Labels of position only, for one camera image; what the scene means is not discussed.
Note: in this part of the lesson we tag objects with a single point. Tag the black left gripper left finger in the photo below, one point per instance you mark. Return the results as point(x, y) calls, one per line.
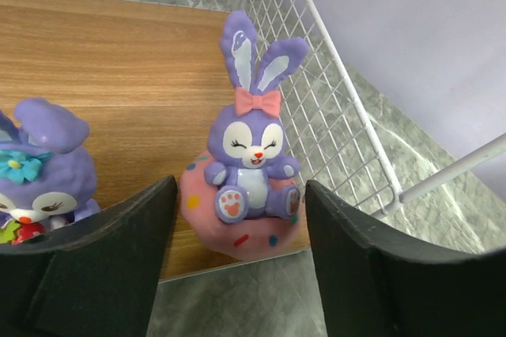
point(96, 277)

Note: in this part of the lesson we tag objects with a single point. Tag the purple bunny toy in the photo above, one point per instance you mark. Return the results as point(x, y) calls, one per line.
point(48, 177)

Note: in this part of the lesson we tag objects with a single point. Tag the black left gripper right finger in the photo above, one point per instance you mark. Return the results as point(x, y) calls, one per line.
point(375, 280)

